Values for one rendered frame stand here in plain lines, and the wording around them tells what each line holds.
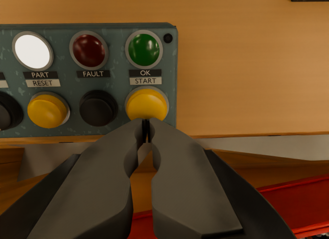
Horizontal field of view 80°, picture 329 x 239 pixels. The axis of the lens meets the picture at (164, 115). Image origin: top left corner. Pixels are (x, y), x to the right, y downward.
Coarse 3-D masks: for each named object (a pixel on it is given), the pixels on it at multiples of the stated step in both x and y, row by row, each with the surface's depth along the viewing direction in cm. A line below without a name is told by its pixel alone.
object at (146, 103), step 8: (136, 96) 13; (144, 96) 13; (152, 96) 13; (160, 96) 14; (128, 104) 14; (136, 104) 14; (144, 104) 14; (152, 104) 14; (160, 104) 14; (128, 112) 14; (136, 112) 14; (144, 112) 14; (152, 112) 14; (160, 112) 14
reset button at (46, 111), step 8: (40, 96) 13; (48, 96) 13; (32, 104) 13; (40, 104) 13; (48, 104) 13; (56, 104) 14; (32, 112) 13; (40, 112) 13; (48, 112) 13; (56, 112) 13; (64, 112) 14; (32, 120) 14; (40, 120) 14; (48, 120) 14; (56, 120) 14
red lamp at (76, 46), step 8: (80, 40) 12; (88, 40) 12; (96, 40) 12; (72, 48) 12; (80, 48) 12; (88, 48) 12; (96, 48) 12; (80, 56) 13; (88, 56) 12; (96, 56) 13; (104, 56) 13; (88, 64) 13; (96, 64) 13
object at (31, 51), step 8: (24, 40) 12; (32, 40) 12; (40, 40) 12; (16, 48) 12; (24, 48) 12; (32, 48) 12; (40, 48) 12; (24, 56) 12; (32, 56) 12; (40, 56) 12; (48, 56) 13; (32, 64) 13; (40, 64) 13
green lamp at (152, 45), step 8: (136, 40) 12; (144, 40) 12; (152, 40) 12; (128, 48) 13; (136, 48) 12; (144, 48) 12; (152, 48) 13; (136, 56) 13; (144, 56) 13; (152, 56) 13; (144, 64) 13
